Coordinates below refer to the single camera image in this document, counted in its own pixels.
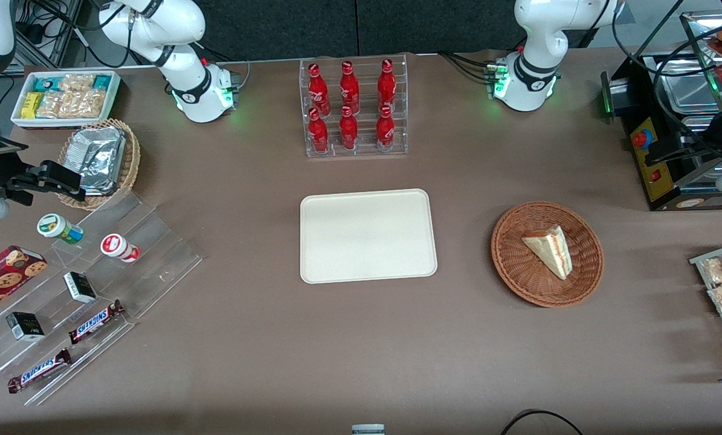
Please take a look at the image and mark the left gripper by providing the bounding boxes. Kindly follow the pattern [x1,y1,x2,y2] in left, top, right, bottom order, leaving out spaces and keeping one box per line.
[647,106,722,164]

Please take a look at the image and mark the triangular sandwich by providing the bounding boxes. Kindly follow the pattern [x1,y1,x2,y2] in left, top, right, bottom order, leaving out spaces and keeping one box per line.
[521,224,573,281]

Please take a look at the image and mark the light wicker basket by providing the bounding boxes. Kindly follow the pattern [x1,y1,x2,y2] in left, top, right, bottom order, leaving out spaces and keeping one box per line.
[57,118,141,211]

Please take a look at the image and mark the tray of packaged snacks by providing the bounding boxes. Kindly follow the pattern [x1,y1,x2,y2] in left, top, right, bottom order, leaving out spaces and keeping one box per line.
[689,240,722,370]

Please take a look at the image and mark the brown wicker basket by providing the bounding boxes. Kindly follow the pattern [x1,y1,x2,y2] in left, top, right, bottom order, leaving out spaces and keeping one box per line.
[490,201,605,309]

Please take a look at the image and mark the cream plastic tray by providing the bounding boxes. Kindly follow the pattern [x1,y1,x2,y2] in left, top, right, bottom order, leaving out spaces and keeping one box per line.
[299,188,439,285]

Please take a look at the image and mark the black yellow control box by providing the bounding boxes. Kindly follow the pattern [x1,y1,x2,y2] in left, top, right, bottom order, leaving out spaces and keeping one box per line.
[629,115,700,211]

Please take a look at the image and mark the green lid yogurt cup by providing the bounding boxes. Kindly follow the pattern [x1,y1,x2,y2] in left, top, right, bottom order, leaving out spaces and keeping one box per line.
[37,213,85,245]

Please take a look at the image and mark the black glass food warmer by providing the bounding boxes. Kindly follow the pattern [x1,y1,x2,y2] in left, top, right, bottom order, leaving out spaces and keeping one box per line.
[600,11,722,212]

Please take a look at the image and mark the silver foil packs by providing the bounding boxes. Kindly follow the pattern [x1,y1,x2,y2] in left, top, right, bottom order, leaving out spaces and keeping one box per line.
[64,126,127,196]

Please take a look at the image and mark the white rectangular snack bin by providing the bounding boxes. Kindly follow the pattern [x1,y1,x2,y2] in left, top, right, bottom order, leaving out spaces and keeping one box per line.
[10,70,122,130]

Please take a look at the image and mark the yellow snack pack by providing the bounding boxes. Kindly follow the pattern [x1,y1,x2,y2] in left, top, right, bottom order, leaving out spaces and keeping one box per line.
[21,91,43,120]

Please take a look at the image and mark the clear rice cracker bag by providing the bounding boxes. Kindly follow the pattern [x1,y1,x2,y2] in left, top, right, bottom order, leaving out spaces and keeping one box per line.
[59,73,96,93]
[36,89,106,120]

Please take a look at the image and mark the red lid yogurt cup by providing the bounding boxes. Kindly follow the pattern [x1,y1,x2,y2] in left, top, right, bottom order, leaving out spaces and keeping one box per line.
[100,233,141,263]

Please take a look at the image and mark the red plaid cookie box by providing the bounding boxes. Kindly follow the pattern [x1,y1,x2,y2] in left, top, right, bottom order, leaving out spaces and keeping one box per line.
[0,244,49,321]

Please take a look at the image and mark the small black carton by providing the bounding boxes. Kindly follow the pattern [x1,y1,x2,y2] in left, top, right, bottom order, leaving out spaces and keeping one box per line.
[63,271,98,304]
[5,311,46,343]

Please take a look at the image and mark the clear acrylic step display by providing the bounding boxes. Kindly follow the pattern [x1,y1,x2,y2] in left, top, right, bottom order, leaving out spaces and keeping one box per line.
[0,190,204,407]

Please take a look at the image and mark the Snickers bar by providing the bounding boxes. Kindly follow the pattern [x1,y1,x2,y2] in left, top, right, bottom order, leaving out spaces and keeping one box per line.
[68,299,126,346]
[7,347,73,395]

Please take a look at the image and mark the red cola bottle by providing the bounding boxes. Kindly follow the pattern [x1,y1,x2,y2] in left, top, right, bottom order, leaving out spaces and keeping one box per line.
[308,63,330,117]
[308,108,330,155]
[375,105,396,153]
[377,58,397,113]
[338,106,359,152]
[340,60,361,115]

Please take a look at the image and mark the clear acrylic bottle rack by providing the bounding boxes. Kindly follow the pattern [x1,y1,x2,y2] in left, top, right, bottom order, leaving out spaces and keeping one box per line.
[298,53,409,160]

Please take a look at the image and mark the aluminium frame post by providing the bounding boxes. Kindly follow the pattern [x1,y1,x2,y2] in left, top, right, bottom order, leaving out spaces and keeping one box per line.
[10,0,85,74]

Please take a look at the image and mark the black floor cable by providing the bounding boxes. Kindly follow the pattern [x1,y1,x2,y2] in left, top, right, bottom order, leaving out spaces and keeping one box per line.
[499,409,585,435]

